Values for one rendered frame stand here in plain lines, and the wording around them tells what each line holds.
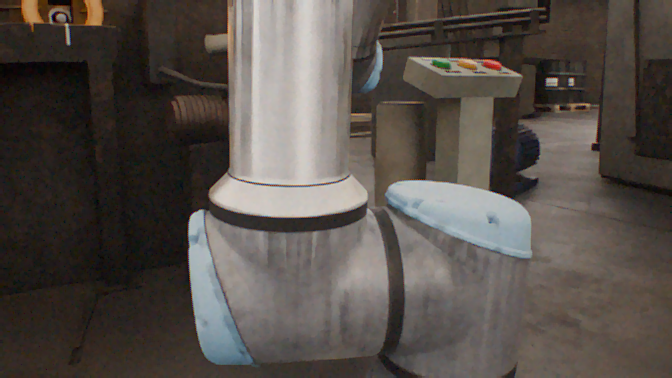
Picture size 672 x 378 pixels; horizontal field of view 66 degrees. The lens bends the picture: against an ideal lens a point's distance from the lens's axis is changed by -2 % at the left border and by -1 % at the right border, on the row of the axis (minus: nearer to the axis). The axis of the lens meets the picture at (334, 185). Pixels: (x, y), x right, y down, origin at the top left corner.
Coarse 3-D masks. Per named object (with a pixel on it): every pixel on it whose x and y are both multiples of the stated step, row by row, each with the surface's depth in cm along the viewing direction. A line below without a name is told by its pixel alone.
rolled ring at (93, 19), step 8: (24, 0) 126; (32, 0) 127; (88, 0) 134; (96, 0) 134; (24, 8) 126; (32, 8) 127; (88, 8) 135; (96, 8) 135; (24, 16) 128; (32, 16) 128; (40, 16) 129; (88, 16) 136; (96, 16) 135; (32, 24) 128; (88, 24) 134; (96, 24) 135
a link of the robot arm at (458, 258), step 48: (432, 192) 54; (480, 192) 57; (384, 240) 48; (432, 240) 48; (480, 240) 47; (528, 240) 51; (432, 288) 48; (480, 288) 48; (432, 336) 49; (480, 336) 49
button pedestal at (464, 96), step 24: (408, 72) 108; (432, 72) 102; (456, 72) 103; (480, 72) 107; (504, 72) 111; (432, 96) 103; (456, 96) 105; (480, 96) 108; (504, 96) 113; (456, 120) 107; (480, 120) 110; (456, 144) 108; (480, 144) 111; (456, 168) 109; (480, 168) 112
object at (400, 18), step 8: (400, 0) 531; (408, 0) 534; (416, 0) 506; (424, 0) 510; (432, 0) 515; (400, 8) 533; (408, 8) 536; (416, 8) 507; (424, 8) 512; (432, 8) 517; (400, 16) 535; (408, 16) 537; (416, 16) 509; (424, 16) 513; (432, 16) 519
